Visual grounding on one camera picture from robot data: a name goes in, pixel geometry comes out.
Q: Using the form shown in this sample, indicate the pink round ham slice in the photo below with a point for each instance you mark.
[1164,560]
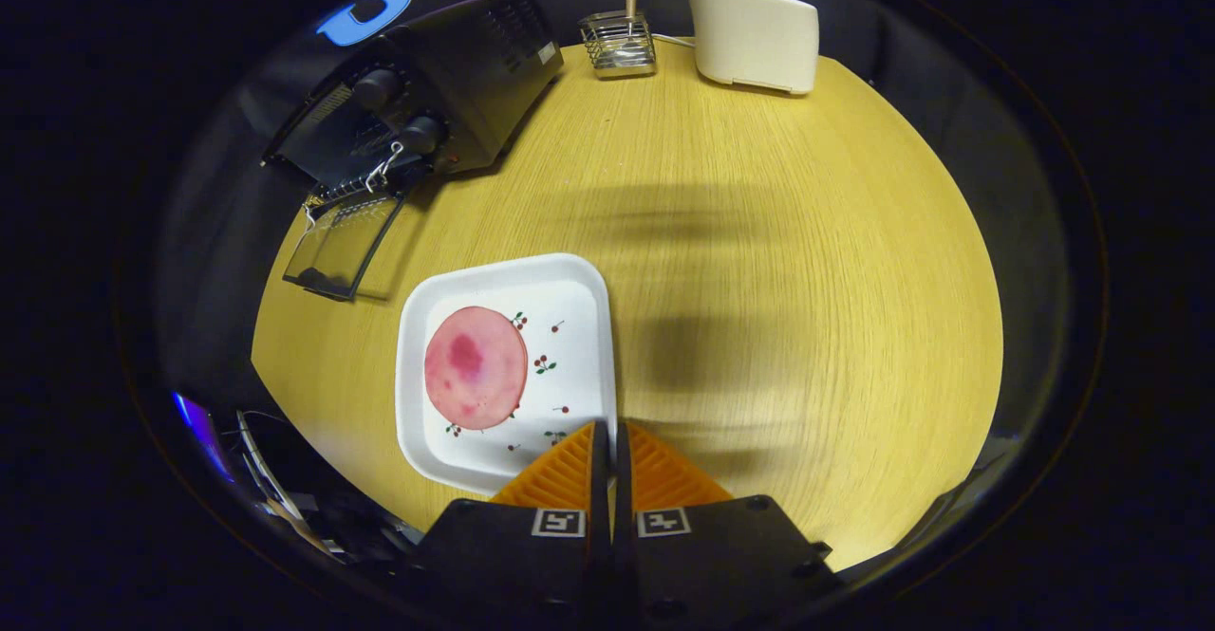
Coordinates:
[475,370]

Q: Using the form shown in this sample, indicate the cream bread toaster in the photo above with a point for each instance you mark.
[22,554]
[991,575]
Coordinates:
[755,38]

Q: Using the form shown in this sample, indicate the black toaster oven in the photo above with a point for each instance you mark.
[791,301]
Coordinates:
[475,71]

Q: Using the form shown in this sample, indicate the white square plate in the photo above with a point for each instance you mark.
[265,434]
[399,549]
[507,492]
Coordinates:
[570,327]

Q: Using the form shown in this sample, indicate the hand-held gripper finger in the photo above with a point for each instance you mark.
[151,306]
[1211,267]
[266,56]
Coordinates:
[624,479]
[600,479]

